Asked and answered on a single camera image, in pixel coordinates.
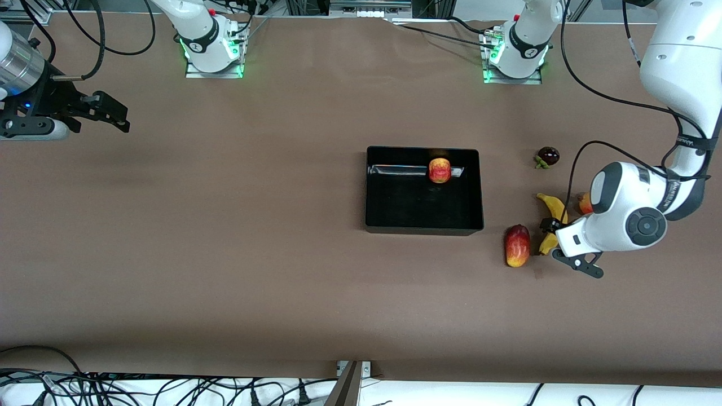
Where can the yellow banana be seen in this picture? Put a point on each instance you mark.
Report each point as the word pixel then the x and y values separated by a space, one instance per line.
pixel 550 203

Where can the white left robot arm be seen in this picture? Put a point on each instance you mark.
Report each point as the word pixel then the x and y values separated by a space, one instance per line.
pixel 677 56

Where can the white connector strip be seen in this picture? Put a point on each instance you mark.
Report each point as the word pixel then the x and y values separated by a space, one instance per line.
pixel 370 13

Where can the small red-yellow apple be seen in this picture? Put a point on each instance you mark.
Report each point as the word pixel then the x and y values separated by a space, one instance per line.
pixel 439 171

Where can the red-yellow mango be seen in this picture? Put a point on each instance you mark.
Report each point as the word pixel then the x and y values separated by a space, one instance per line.
pixel 517 246

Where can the dark purple mangosteen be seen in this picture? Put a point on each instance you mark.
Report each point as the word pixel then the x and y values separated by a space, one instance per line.
pixel 548 156

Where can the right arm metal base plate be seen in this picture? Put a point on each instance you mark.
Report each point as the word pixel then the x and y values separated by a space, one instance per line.
pixel 214 74

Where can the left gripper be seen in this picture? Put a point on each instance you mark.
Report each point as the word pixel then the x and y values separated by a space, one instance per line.
pixel 548 225

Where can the dark metal beam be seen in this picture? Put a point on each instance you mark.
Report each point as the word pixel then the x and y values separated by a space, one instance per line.
pixel 345 392

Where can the black plastic box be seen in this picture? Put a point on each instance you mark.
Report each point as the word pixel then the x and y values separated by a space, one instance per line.
pixel 423 211

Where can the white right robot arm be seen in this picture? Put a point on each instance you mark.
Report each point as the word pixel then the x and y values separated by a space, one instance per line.
pixel 197 22

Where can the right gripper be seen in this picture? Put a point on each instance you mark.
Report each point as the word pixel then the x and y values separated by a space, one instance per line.
pixel 52 97

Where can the aluminium frame profile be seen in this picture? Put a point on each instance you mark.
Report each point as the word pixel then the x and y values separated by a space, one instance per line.
pixel 366 4

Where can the round red apple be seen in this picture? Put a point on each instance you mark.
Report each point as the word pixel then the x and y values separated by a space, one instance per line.
pixel 585 204

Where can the silver metal bracket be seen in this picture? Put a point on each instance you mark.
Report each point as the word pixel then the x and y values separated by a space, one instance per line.
pixel 365 369

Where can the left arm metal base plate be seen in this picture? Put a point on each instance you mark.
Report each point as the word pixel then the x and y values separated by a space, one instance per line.
pixel 510 81

